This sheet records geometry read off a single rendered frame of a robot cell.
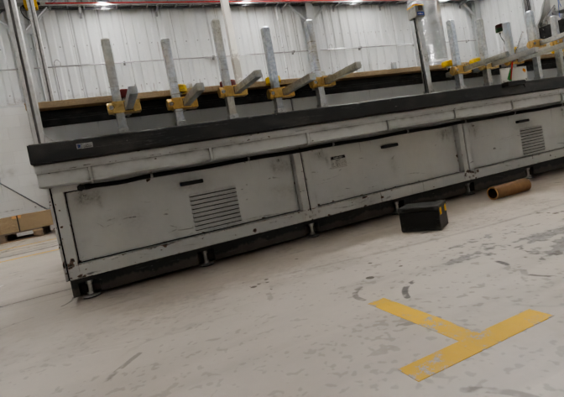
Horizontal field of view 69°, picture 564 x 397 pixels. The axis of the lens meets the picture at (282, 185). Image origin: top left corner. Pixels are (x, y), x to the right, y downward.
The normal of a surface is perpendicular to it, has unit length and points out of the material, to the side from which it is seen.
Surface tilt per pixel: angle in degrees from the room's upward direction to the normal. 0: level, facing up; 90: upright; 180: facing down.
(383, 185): 90
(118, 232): 90
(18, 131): 90
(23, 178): 90
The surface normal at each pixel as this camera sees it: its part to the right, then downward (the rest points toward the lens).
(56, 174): 0.40, -0.03
